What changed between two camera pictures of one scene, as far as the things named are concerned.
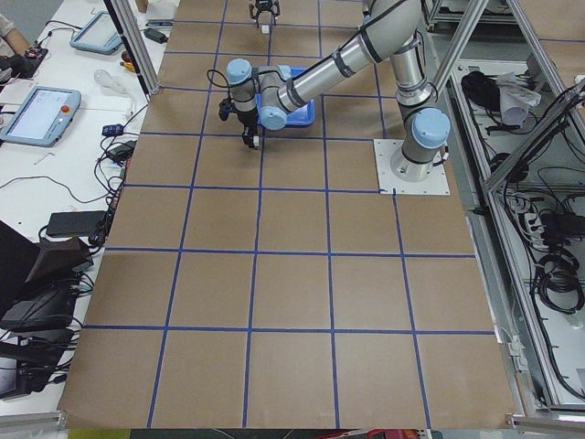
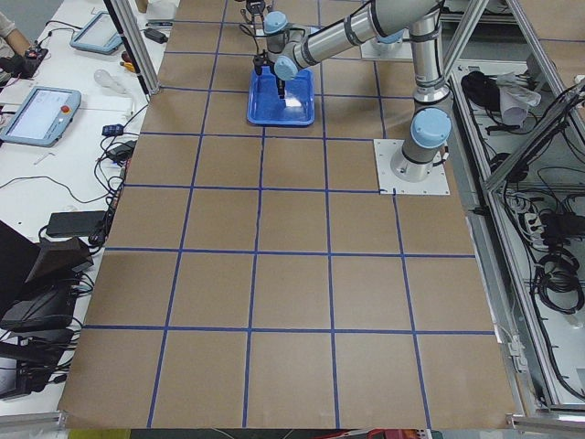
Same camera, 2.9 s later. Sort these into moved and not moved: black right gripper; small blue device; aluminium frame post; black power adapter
Moved: black right gripper
Not moved: aluminium frame post; small blue device; black power adapter
